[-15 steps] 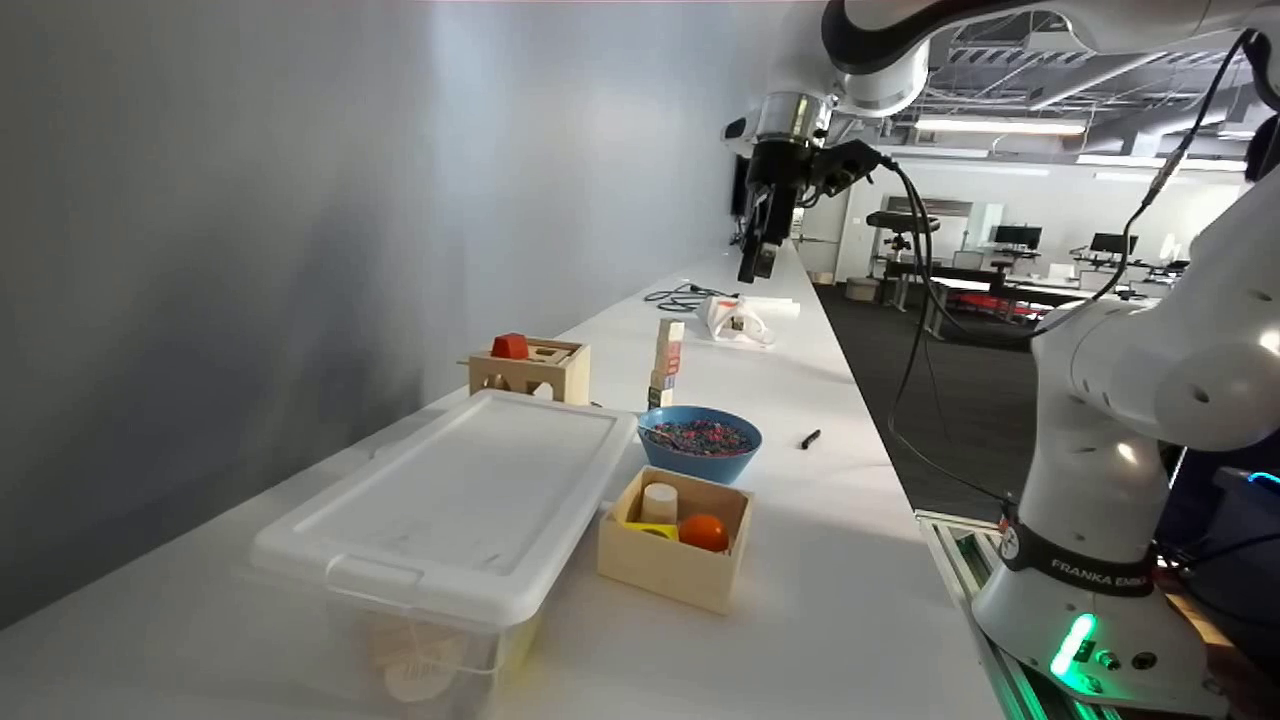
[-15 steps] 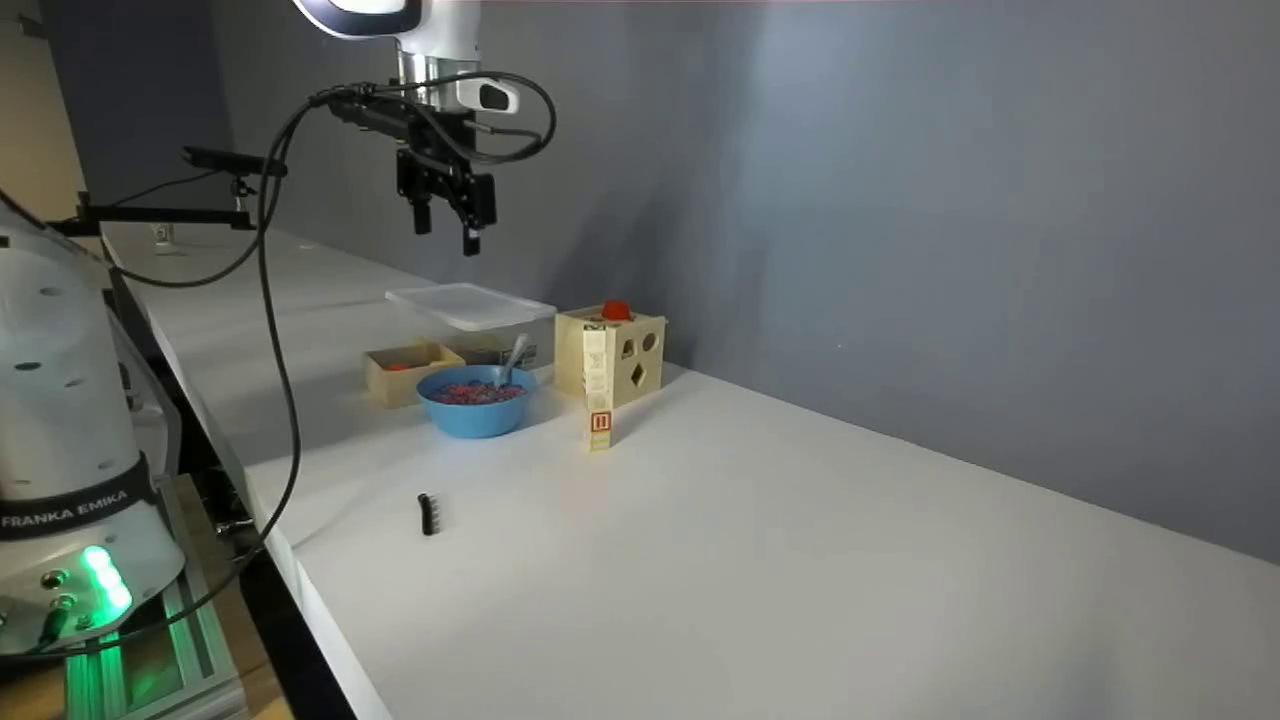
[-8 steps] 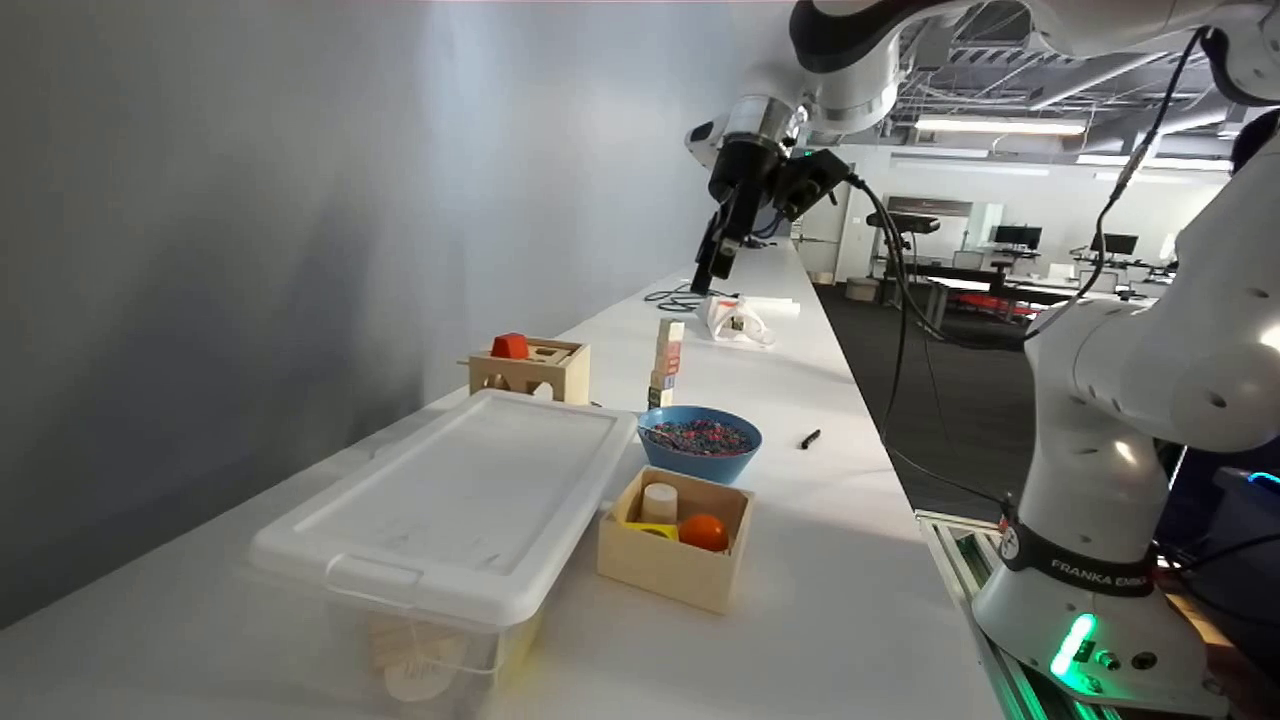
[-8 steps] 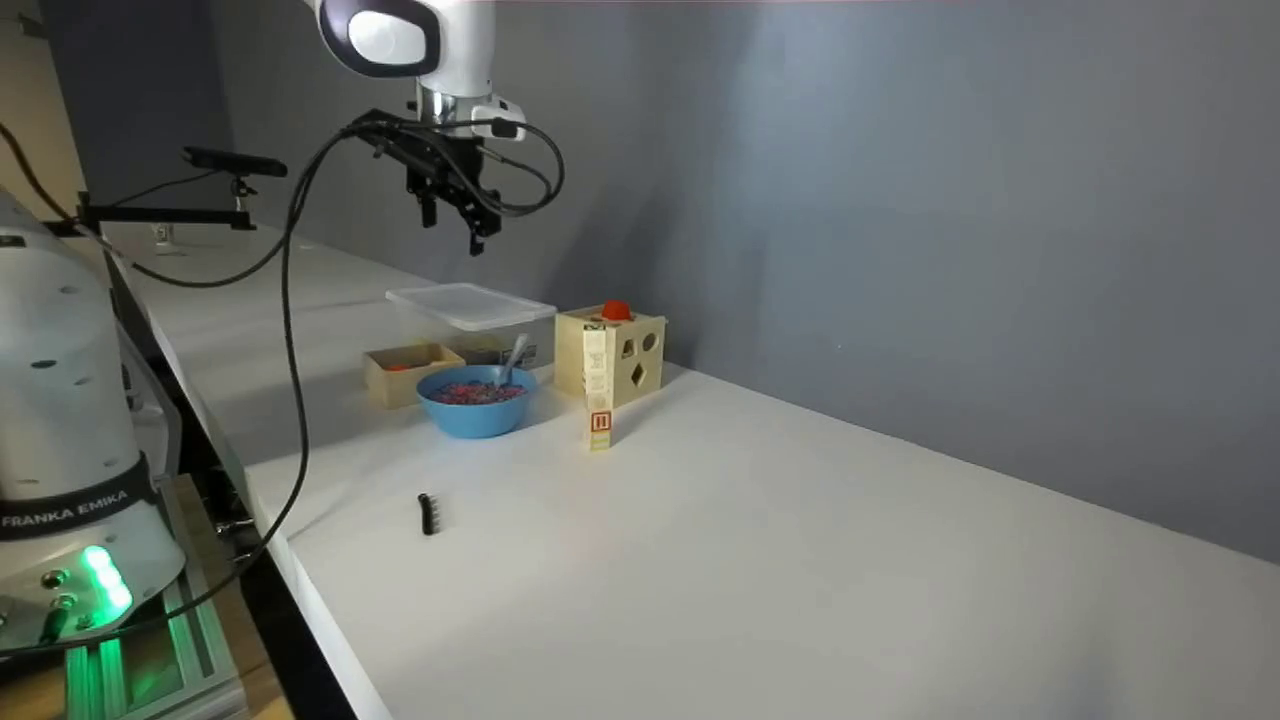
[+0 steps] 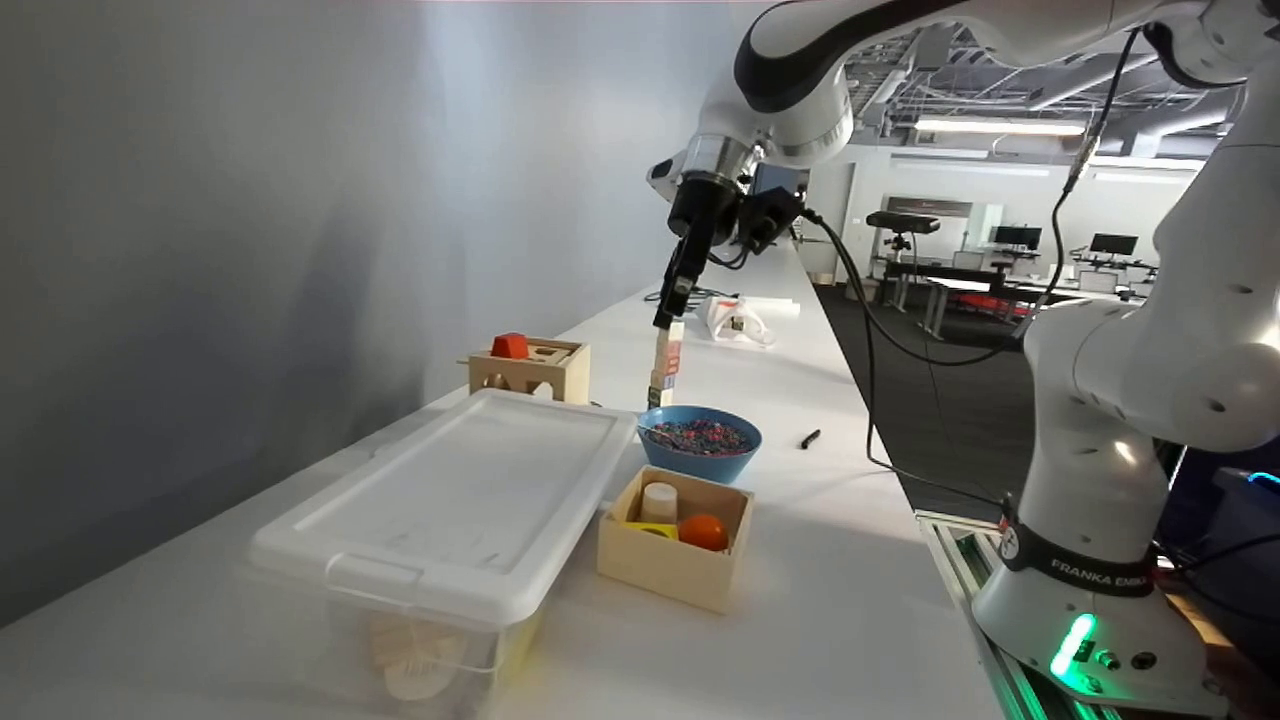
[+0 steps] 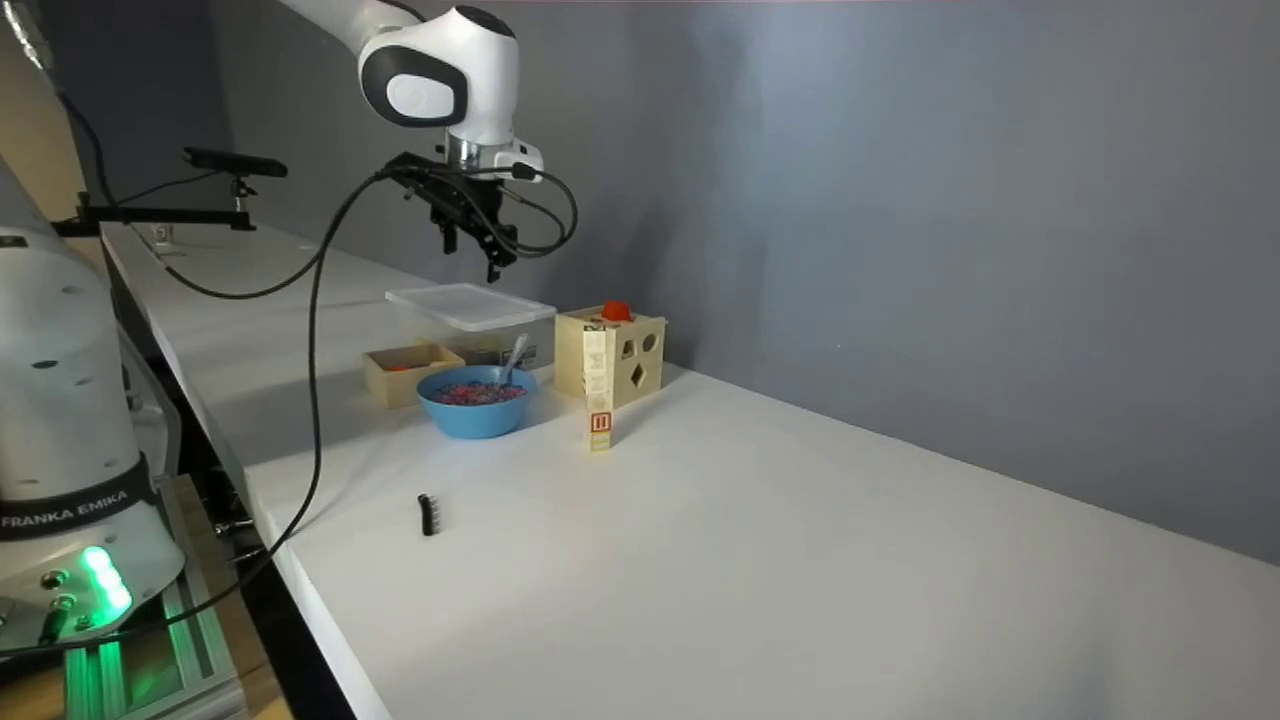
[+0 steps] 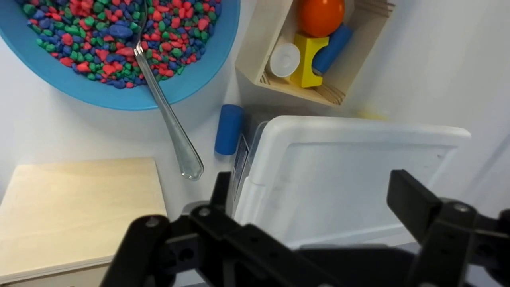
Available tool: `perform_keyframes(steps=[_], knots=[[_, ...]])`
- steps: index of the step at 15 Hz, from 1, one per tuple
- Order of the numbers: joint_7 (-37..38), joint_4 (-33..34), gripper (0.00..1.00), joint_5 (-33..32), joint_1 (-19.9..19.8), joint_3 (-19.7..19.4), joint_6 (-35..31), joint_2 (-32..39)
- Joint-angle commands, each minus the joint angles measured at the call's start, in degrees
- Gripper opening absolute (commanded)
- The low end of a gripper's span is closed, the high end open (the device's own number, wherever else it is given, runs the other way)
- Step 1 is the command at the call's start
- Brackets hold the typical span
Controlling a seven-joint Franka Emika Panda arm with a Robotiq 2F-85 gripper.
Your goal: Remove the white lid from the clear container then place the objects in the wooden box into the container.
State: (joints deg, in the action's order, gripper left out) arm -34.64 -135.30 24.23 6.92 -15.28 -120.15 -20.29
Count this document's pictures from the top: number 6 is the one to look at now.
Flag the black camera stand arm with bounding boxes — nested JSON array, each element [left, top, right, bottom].
[[50, 176, 264, 241]]

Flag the black cable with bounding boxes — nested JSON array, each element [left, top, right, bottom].
[[0, 165, 403, 658], [50, 90, 396, 305]]

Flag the white plastic lid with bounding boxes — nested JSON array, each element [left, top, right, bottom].
[[382, 281, 556, 334]]

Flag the black bar camera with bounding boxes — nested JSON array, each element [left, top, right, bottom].
[[178, 143, 290, 181]]

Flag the small wooden box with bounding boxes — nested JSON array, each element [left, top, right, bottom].
[[360, 340, 468, 413]]

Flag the blue bowl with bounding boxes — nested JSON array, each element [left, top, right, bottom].
[[410, 361, 549, 445]]

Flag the clear plastic container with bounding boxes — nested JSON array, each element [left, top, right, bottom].
[[382, 297, 556, 376]]

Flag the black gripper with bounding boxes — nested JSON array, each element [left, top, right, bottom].
[[424, 159, 518, 288]]

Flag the tall wooden block red label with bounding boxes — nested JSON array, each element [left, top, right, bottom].
[[578, 357, 620, 457]]

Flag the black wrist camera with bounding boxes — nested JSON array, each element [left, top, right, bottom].
[[382, 151, 451, 190]]

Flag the multicoloured bowl contents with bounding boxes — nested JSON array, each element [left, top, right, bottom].
[[437, 376, 527, 409]]

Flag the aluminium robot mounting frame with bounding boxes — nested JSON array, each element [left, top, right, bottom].
[[0, 585, 250, 720]]

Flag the wooden shape sorter cube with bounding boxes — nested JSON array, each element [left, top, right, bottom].
[[550, 305, 671, 413]]

